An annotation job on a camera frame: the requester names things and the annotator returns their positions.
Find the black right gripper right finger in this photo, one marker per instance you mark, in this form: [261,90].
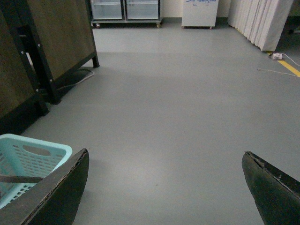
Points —
[276,194]

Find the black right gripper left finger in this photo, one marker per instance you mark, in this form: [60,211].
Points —
[55,199]

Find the light blue plastic basket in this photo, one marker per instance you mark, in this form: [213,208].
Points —
[27,157]

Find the white power strip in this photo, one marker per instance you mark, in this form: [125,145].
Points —
[276,56]

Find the dark wooden display stand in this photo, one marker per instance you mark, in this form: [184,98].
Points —
[42,44]

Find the white folding curtain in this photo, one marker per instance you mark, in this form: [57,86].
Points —
[260,21]

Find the glass door fridge cabinet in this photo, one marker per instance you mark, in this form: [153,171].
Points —
[126,11]

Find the white rolling cabinet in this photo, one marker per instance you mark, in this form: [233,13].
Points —
[199,13]

